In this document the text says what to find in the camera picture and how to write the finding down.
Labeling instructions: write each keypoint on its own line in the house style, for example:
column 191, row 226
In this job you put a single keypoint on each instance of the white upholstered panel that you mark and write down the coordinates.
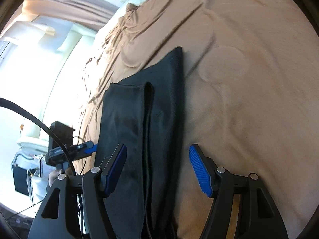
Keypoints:
column 74, row 54

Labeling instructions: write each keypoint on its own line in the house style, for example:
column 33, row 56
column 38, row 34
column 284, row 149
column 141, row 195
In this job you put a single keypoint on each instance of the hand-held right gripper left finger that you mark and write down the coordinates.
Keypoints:
column 117, row 165

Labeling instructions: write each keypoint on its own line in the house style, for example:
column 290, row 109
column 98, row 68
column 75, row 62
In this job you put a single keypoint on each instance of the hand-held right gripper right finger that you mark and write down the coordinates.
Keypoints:
column 199, row 170

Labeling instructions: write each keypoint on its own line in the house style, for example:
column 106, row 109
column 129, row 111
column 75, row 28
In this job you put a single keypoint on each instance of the person's left hand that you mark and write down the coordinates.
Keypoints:
column 55, row 176

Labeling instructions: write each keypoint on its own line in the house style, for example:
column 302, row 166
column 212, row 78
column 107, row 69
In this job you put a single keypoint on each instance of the black storage box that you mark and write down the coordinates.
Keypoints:
column 22, row 178

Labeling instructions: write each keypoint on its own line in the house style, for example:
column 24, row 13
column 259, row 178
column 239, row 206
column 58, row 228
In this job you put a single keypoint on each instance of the black mesh shorts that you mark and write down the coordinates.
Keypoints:
column 162, row 129

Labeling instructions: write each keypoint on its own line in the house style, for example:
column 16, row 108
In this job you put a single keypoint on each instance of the beige window curtain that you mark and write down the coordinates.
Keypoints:
column 69, row 2

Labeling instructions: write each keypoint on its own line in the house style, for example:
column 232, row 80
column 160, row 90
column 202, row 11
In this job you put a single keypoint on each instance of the brown fleece blanket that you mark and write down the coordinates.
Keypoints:
column 249, row 99

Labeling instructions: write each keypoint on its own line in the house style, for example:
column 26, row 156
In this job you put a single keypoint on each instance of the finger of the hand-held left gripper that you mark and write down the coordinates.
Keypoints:
column 91, row 149

